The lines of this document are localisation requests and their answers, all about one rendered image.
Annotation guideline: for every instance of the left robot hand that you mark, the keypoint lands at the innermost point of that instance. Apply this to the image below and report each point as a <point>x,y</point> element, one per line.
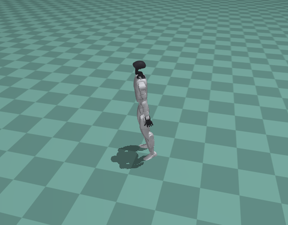
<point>148,122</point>

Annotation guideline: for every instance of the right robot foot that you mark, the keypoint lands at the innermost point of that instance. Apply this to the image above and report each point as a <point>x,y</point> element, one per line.
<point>143,146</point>

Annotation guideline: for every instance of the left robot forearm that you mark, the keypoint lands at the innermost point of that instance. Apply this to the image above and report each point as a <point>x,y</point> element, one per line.
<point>145,110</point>

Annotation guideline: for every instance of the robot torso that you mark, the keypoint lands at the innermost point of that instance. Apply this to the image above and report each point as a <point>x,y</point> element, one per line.
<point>137,92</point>

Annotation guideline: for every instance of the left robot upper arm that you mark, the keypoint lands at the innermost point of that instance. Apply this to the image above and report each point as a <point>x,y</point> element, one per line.
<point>142,89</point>

